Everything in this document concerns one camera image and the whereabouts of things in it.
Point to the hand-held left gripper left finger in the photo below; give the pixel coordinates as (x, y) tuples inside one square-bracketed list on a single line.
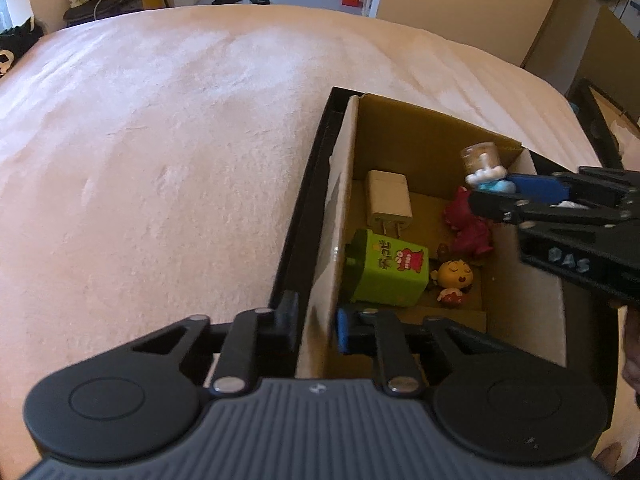
[(285, 325)]

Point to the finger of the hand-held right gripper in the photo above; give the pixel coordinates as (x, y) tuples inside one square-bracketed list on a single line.
[(492, 205), (540, 187)]

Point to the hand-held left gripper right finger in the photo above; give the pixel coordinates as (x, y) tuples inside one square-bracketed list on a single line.
[(344, 331)]

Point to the red dinosaur figurine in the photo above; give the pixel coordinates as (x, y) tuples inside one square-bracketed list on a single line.
[(467, 227)]

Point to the blue figurine with clear dome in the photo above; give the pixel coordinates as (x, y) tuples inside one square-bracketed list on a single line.
[(482, 167)]

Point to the green cartoon plug charger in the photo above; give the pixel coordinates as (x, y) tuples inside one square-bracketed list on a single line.
[(390, 272)]

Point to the small cartoon child figurine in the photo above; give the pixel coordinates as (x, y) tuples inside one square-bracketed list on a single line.
[(455, 277)]

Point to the brown cardboard box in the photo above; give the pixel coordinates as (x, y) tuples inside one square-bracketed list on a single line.
[(425, 135)]

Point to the white plug charger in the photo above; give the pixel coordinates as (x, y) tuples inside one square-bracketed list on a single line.
[(389, 202)]

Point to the black rectangular tray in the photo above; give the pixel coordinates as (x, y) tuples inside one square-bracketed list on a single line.
[(305, 200)]

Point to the large cardboard sheet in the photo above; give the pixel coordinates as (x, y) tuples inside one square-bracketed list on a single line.
[(607, 45)]

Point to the black shoe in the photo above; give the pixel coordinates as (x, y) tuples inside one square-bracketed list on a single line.
[(20, 35)]

